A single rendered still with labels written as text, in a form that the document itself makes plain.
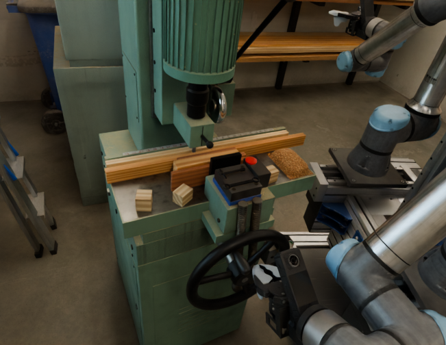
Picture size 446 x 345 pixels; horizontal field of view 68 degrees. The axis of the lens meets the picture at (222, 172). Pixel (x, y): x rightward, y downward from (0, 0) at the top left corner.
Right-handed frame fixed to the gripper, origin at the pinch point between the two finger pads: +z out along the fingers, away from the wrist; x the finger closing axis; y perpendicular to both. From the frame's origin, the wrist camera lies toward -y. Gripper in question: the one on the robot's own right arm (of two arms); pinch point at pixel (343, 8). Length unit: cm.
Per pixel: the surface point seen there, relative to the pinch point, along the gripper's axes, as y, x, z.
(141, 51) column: -7, -93, -36
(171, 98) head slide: 4, -88, -45
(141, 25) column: -14, -92, -36
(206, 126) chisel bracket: 6, -82, -58
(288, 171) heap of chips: 25, -58, -63
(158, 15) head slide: -18, -88, -43
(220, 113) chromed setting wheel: 12, -73, -44
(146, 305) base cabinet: 60, -109, -71
